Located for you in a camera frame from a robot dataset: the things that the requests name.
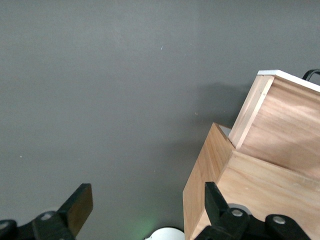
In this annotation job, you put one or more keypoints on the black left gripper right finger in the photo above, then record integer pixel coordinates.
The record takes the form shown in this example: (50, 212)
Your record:
(220, 212)

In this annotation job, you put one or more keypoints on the wooden drawer cabinet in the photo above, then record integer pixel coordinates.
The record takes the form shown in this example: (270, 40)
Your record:
(262, 195)

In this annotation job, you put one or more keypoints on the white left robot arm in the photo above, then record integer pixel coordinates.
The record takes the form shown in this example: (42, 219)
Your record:
(165, 235)

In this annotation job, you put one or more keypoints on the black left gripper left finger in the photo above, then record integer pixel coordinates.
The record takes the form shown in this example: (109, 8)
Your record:
(75, 212)

